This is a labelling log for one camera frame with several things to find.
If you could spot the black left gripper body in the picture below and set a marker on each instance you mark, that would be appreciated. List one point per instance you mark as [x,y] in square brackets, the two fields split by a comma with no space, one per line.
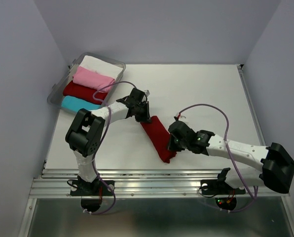
[141,113]

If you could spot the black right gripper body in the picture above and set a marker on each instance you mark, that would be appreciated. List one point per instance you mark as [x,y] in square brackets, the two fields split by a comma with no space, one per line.
[177,145]

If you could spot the clear plastic storage bin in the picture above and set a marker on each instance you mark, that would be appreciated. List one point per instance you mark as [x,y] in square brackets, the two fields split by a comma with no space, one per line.
[56,96]

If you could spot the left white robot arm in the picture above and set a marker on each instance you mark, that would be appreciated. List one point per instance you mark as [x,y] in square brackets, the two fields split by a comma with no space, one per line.
[87,131]

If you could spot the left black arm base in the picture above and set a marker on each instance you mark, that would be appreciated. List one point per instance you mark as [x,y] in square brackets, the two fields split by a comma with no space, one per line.
[81,188]

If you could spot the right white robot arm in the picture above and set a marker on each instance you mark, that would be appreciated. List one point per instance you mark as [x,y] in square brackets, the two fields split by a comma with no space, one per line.
[269,166]

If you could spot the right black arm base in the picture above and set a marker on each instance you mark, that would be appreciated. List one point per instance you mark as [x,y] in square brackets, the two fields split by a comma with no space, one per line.
[218,186]

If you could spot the rolled pink t shirt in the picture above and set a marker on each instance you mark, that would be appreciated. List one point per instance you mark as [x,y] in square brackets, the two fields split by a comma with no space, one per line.
[93,80]

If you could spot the rolled white t shirt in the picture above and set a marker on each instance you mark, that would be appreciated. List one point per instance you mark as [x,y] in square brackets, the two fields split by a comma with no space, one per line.
[101,67]

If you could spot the rolled cyan t shirt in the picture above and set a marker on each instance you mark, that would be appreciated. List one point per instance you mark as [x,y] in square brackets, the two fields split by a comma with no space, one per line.
[75,104]

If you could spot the rolled dark red t shirt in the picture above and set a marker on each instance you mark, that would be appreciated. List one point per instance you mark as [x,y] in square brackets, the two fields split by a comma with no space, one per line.
[80,92]

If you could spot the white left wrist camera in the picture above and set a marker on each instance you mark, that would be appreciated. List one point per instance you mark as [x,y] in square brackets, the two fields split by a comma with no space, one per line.
[147,92]

